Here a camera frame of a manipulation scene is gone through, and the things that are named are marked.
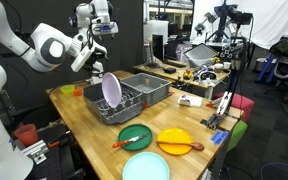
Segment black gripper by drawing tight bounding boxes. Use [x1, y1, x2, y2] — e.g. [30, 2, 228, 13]
[83, 41, 109, 75]

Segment pink plate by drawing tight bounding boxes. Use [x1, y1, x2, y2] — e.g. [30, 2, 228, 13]
[101, 72, 123, 109]

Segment red handled knife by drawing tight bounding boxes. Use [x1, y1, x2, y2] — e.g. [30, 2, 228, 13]
[111, 133, 148, 149]

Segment white robot arm with gripper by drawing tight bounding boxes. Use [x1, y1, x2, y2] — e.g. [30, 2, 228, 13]
[0, 0, 85, 180]

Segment green plate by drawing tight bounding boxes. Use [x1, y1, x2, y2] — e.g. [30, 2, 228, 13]
[117, 123, 153, 151]

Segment orange plate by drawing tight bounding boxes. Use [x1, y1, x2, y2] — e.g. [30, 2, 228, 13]
[156, 126, 194, 155]

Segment light blue plate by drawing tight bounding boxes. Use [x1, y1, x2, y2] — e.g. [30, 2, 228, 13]
[121, 151, 171, 180]

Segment black cutlery caddy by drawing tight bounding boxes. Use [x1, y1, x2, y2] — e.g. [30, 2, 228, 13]
[83, 82, 106, 103]

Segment orange cup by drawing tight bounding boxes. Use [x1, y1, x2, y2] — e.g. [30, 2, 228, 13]
[73, 87, 84, 97]

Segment small green bowl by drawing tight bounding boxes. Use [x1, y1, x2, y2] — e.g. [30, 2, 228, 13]
[59, 84, 76, 95]

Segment grey plastic bin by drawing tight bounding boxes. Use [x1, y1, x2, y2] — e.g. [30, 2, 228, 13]
[120, 72, 173, 107]

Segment black computer monitor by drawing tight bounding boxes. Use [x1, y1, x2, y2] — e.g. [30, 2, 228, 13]
[151, 33, 166, 64]

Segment black power adapter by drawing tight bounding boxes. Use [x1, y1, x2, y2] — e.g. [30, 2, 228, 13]
[163, 67, 178, 75]

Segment black keyboard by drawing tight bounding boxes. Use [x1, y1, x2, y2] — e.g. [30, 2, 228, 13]
[162, 58, 187, 68]

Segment yellow toy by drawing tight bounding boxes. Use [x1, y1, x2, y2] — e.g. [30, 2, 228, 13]
[183, 69, 194, 81]

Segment red cup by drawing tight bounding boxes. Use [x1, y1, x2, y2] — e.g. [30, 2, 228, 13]
[13, 123, 40, 147]

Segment aluminium extrusion piece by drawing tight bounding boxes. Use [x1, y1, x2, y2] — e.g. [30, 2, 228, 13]
[21, 139, 50, 165]

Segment tilted grey bin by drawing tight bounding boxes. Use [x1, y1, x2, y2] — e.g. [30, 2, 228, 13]
[183, 42, 218, 68]

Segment wooden spoon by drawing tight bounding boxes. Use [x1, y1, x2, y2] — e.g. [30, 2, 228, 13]
[157, 139, 205, 151]

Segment blue tape strips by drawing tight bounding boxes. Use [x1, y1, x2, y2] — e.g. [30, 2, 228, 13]
[210, 129, 230, 145]

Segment pinkish red stool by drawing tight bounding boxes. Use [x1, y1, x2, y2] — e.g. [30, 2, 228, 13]
[213, 91, 256, 123]

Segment green stool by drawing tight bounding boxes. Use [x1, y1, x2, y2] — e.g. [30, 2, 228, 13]
[226, 119, 249, 153]

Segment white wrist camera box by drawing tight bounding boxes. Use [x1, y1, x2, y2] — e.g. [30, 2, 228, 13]
[70, 44, 97, 73]

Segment steel wire dish rack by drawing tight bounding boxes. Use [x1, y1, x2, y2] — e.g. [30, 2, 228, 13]
[83, 81, 144, 125]

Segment orange handled black tool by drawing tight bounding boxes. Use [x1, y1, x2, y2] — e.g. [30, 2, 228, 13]
[47, 131, 73, 149]

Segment black camera stand frame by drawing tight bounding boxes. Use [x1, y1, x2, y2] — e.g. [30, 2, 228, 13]
[200, 33, 250, 130]

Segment black camera on tripod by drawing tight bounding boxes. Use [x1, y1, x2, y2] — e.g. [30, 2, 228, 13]
[193, 0, 253, 43]

